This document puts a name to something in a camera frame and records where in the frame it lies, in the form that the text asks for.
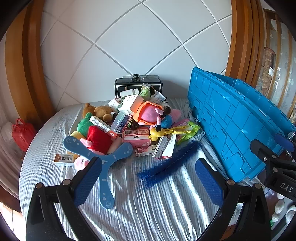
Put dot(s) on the white bag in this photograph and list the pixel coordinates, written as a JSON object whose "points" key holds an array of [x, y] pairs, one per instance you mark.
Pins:
{"points": [[5, 132]]}

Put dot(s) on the blue boomerang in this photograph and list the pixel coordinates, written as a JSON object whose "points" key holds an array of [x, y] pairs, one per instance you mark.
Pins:
{"points": [[104, 166]]}

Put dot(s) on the small light green plush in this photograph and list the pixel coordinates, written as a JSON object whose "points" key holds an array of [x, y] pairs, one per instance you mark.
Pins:
{"points": [[145, 91]]}

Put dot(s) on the green wet wipes pack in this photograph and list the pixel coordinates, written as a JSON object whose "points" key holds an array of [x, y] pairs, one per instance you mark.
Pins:
{"points": [[188, 129]]}

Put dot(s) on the white orange medicine box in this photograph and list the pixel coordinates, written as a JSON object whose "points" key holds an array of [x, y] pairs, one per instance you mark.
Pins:
{"points": [[64, 160]]}

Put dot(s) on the white fluffy object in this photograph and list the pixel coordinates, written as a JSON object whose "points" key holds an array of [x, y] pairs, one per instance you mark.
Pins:
{"points": [[279, 206]]}

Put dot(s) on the red handbag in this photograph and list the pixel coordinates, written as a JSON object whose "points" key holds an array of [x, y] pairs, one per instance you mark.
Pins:
{"points": [[20, 134]]}

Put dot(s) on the white red medicine box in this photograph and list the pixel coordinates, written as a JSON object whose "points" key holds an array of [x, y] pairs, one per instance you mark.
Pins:
{"points": [[171, 146], [104, 127]]}

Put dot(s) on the blue pig plush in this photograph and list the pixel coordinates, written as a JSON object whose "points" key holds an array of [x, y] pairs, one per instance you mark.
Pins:
{"points": [[167, 121]]}

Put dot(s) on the red dress pig plush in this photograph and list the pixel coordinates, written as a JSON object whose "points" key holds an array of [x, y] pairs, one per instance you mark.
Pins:
{"points": [[98, 139]]}

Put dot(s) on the wooden frame post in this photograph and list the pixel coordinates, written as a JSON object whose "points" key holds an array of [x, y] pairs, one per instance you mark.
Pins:
{"points": [[23, 69]]}

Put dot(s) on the large white carton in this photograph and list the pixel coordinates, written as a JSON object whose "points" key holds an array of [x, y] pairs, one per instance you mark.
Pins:
{"points": [[133, 103]]}

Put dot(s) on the yellow duck plush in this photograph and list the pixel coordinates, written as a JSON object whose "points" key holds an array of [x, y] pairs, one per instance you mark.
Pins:
{"points": [[75, 134]]}

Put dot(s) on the wooden furniture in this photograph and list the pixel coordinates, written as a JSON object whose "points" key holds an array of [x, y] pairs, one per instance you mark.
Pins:
{"points": [[240, 46]]}

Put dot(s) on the grey striped cloth desktop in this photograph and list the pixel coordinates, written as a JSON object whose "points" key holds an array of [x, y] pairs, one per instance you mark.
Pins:
{"points": [[148, 208]]}

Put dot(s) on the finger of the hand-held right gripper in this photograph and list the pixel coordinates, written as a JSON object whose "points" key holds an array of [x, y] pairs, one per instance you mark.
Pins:
{"points": [[284, 142], [260, 148]]}

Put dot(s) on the pink orange plush toy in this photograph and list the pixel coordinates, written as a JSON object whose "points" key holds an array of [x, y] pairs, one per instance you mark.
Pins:
{"points": [[150, 113]]}

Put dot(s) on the blue plastic crate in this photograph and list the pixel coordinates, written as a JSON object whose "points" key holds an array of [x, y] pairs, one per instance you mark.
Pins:
{"points": [[231, 129]]}

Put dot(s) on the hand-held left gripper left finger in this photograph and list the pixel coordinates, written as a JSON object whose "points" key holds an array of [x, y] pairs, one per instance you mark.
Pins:
{"points": [[86, 180]]}

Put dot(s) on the clear plastic box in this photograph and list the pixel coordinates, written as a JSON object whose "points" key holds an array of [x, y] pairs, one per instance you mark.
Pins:
{"points": [[121, 121]]}

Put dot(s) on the brown teddy bear plush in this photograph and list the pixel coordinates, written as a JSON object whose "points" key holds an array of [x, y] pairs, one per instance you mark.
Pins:
{"points": [[101, 112]]}

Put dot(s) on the brown glass bottle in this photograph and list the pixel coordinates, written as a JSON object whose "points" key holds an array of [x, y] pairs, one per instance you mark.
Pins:
{"points": [[113, 114], [166, 107], [135, 125]]}

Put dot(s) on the pink tissue pack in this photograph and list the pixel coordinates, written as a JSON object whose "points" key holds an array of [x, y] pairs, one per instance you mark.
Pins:
{"points": [[182, 122], [136, 136]]}

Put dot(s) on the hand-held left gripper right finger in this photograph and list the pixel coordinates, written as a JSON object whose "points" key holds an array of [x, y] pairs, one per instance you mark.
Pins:
{"points": [[208, 180]]}

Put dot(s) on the black gift box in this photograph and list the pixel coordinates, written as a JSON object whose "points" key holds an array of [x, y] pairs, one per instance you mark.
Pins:
{"points": [[120, 87]]}

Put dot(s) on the pink white medicine box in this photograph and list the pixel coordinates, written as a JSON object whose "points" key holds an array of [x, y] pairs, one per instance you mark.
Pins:
{"points": [[148, 151]]}

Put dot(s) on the patterned floral curtain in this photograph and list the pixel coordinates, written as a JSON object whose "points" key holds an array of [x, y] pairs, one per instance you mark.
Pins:
{"points": [[277, 69]]}

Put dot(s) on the small white medicine box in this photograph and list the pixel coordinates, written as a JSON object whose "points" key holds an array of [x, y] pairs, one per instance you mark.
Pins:
{"points": [[115, 103], [127, 93], [158, 97]]}

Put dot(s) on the green frog plush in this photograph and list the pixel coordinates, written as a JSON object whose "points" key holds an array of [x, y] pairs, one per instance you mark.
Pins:
{"points": [[84, 125]]}

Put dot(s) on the white pleated curtain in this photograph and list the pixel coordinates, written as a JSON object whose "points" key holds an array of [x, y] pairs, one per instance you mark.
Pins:
{"points": [[7, 104]]}

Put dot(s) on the yellow duck mold clip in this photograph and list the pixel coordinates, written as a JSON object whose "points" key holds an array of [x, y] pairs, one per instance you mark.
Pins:
{"points": [[161, 132]]}

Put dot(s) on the white grey medicine box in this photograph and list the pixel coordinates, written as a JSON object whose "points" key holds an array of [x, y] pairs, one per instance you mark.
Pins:
{"points": [[161, 147]]}

